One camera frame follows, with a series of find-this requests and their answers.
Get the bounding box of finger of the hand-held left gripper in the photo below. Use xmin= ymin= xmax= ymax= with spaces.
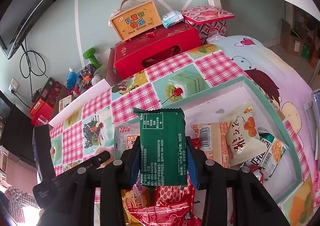
xmin=94 ymin=151 xmax=111 ymax=165

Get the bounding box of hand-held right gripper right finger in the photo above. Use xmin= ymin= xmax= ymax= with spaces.
xmin=186 ymin=137 xmax=292 ymax=226

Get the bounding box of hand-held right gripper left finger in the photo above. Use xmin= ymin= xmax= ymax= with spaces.
xmin=44 ymin=136 xmax=143 ymax=226

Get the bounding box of clear packet with orange label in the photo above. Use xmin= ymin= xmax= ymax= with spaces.
xmin=114 ymin=122 xmax=142 ymax=160

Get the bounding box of red patterned snack packet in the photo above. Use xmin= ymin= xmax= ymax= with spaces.
xmin=154 ymin=181 xmax=195 ymax=208

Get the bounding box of yellow bread packet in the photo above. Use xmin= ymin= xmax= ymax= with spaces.
xmin=121 ymin=186 xmax=157 ymax=224

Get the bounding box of dark green snack packet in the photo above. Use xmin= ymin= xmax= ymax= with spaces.
xmin=132 ymin=107 xmax=188 ymax=189

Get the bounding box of beige bread packet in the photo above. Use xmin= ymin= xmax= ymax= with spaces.
xmin=191 ymin=121 xmax=232 ymax=169

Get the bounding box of red crinkled snack packet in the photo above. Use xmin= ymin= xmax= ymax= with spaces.
xmin=130 ymin=202 xmax=203 ymax=226

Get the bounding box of white pastry packet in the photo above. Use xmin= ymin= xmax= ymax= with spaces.
xmin=219 ymin=100 xmax=267 ymax=166

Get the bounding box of teal-rimmed white tray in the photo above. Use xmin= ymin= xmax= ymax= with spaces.
xmin=112 ymin=76 xmax=313 ymax=226

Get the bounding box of green and white cracker packet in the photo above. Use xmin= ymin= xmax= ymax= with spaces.
xmin=246 ymin=132 xmax=289 ymax=181

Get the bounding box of person's left forearm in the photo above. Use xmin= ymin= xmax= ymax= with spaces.
xmin=6 ymin=185 xmax=40 ymax=219

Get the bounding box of clear plastic box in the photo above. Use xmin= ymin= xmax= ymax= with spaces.
xmin=35 ymin=116 xmax=50 ymax=126

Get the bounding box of white printed carton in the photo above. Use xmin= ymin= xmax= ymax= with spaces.
xmin=59 ymin=95 xmax=73 ymax=112

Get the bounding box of black power adapter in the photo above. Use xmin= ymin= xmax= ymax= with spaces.
xmin=31 ymin=88 xmax=42 ymax=103

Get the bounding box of clear plastic bottle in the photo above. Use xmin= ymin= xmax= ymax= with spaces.
xmin=91 ymin=66 xmax=107 ymax=86

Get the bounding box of blue plastic bottle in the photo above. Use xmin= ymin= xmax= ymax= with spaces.
xmin=66 ymin=66 xmax=77 ymax=91

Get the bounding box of pile of small toys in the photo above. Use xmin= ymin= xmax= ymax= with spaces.
xmin=75 ymin=63 xmax=97 ymax=91

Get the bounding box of green dumbbell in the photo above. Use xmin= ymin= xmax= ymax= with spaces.
xmin=83 ymin=48 xmax=102 ymax=69

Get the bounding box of pink checked printed tablecloth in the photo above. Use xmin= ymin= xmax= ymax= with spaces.
xmin=49 ymin=35 xmax=317 ymax=226

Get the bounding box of large red gift box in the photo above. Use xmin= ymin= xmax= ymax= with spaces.
xmin=114 ymin=25 xmax=203 ymax=80

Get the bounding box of white phone stand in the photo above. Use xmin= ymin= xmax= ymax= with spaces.
xmin=303 ymin=101 xmax=317 ymax=126

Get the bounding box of red patterned box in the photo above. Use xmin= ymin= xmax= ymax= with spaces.
xmin=199 ymin=18 xmax=227 ymax=41

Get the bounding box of smartphone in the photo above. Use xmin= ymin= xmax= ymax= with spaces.
xmin=312 ymin=90 xmax=320 ymax=116

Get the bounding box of wet wipes packet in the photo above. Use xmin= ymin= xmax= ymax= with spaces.
xmin=161 ymin=11 xmax=184 ymax=28

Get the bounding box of black television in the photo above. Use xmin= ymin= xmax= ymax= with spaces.
xmin=0 ymin=0 xmax=94 ymax=59

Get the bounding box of cardboard box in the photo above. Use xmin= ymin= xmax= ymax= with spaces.
xmin=280 ymin=18 xmax=304 ymax=53

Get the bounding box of wall socket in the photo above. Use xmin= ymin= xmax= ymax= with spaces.
xmin=8 ymin=78 xmax=19 ymax=94

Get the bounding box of yellow gift box with handle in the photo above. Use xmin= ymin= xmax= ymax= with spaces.
xmin=109 ymin=0 xmax=162 ymax=41

